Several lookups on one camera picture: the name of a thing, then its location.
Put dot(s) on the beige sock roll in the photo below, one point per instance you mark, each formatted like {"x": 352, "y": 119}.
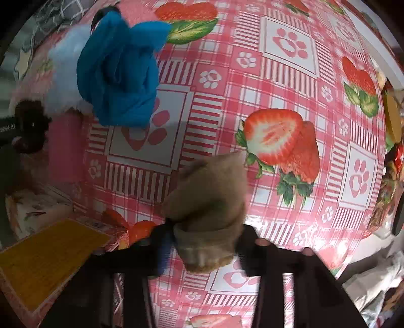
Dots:
{"x": 205, "y": 205}

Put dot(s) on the grey checked star blanket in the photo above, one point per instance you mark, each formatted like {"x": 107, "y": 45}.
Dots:
{"x": 53, "y": 15}

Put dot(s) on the light blue fluffy sock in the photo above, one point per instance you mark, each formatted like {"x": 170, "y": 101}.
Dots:
{"x": 63, "y": 69}

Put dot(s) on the yellow round tin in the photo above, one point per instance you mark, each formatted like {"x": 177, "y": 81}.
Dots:
{"x": 393, "y": 118}

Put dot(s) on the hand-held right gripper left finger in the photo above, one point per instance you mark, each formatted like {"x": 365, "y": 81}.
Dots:
{"x": 164, "y": 252}

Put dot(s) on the black round object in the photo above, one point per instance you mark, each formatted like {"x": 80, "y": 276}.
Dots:
{"x": 399, "y": 219}

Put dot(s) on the brown cardboard carton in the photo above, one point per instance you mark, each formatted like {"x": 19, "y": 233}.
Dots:
{"x": 47, "y": 261}

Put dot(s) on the blue fabric bundle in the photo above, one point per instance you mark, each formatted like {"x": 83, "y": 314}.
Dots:
{"x": 120, "y": 72}

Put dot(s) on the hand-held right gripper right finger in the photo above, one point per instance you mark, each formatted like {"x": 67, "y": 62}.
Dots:
{"x": 249, "y": 252}

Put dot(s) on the dark brown sock roll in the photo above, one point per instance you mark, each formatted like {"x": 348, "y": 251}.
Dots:
{"x": 31, "y": 123}

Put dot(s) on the pink fuzzy sock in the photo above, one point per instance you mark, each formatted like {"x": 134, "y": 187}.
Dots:
{"x": 64, "y": 148}

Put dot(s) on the pile of small goods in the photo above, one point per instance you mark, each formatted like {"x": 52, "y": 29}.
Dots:
{"x": 386, "y": 189}

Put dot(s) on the pink strawberry tablecloth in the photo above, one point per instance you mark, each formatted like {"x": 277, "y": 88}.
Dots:
{"x": 284, "y": 47}

